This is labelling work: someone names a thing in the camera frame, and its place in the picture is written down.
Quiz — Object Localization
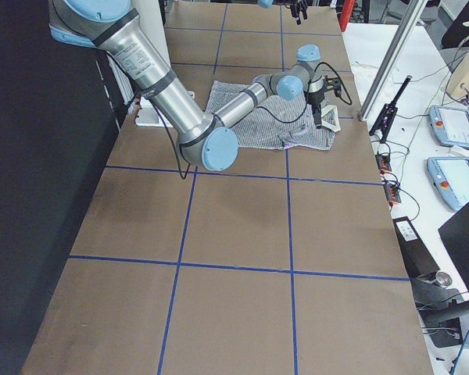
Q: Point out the lower teach pendant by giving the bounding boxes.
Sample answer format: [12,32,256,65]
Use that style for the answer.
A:
[426,156,469,211]

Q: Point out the orange black usb hub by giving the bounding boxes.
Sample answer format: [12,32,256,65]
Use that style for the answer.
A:
[375,153,392,174]

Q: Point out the aluminium frame post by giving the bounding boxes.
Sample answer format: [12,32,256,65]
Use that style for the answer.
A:
[359,0,428,121]

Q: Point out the teach pendant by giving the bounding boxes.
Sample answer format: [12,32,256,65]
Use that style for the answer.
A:
[429,105,469,150]
[426,156,469,211]

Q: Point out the navy white striped polo shirt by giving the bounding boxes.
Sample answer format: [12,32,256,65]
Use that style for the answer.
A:
[202,80,342,152]

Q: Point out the upper teach pendant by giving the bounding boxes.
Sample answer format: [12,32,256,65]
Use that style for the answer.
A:
[429,105,469,150]

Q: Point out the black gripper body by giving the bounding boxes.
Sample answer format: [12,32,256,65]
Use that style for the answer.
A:
[306,77,328,105]
[288,0,306,9]

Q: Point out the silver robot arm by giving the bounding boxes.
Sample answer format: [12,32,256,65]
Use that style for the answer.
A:
[257,0,309,25]
[48,1,324,171]

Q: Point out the black camera stand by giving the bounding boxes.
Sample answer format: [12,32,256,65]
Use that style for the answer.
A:
[369,75,412,144]

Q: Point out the black box with label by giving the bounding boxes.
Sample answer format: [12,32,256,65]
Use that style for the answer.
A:
[392,216,440,278]

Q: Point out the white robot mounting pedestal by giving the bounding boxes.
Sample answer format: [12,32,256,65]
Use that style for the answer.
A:
[112,1,211,142]

